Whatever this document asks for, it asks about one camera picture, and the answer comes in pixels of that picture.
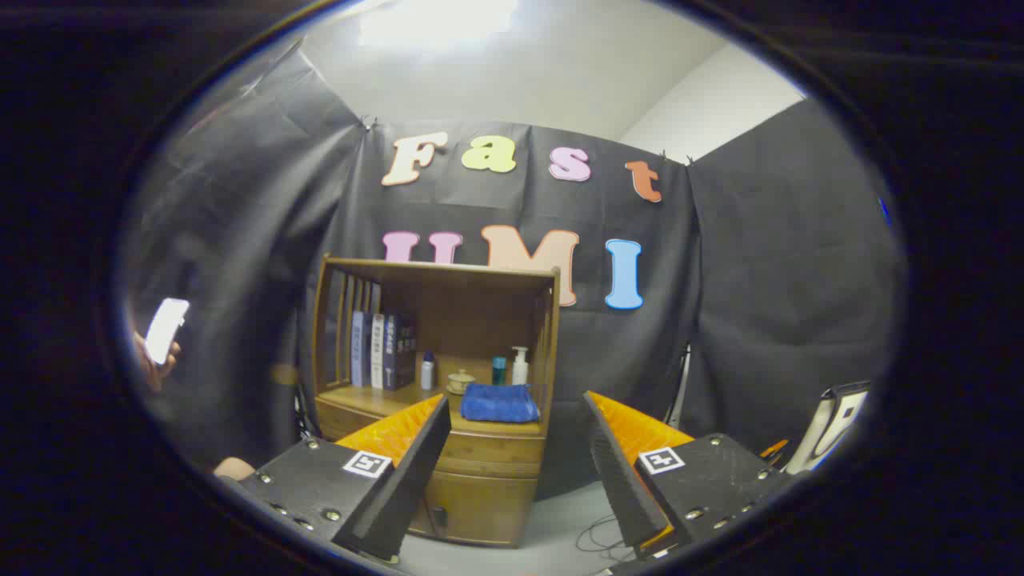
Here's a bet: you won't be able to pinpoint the wooden cabinet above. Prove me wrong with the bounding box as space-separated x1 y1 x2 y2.
310 254 562 549

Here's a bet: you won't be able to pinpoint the white backdrop stand pole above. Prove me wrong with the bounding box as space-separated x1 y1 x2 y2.
668 344 693 429

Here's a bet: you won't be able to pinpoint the dark blue book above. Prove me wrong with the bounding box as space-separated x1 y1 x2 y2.
382 312 418 391

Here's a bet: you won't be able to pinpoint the wooden countertop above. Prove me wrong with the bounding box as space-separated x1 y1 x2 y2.
318 382 549 437

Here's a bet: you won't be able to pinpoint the thin floor cables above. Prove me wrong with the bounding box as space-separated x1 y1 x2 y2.
574 514 641 554

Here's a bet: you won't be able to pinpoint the blue towel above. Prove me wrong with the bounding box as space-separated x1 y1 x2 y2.
460 382 542 424

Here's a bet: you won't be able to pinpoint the white black-trimmed bag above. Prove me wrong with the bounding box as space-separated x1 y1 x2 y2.
784 382 873 474

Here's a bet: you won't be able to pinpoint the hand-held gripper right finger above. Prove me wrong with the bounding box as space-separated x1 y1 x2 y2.
582 390 793 561

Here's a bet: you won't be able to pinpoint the white phone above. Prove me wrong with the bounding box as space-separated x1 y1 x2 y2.
144 298 191 366

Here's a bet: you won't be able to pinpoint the wooden drawer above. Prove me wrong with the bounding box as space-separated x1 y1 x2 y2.
316 396 549 481

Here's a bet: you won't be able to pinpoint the light blue book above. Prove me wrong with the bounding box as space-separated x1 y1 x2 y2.
352 310 373 389

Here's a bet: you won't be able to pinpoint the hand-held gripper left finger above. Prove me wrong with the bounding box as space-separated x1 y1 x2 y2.
220 394 453 562

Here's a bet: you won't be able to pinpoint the white book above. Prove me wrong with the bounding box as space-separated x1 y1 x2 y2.
370 314 386 390

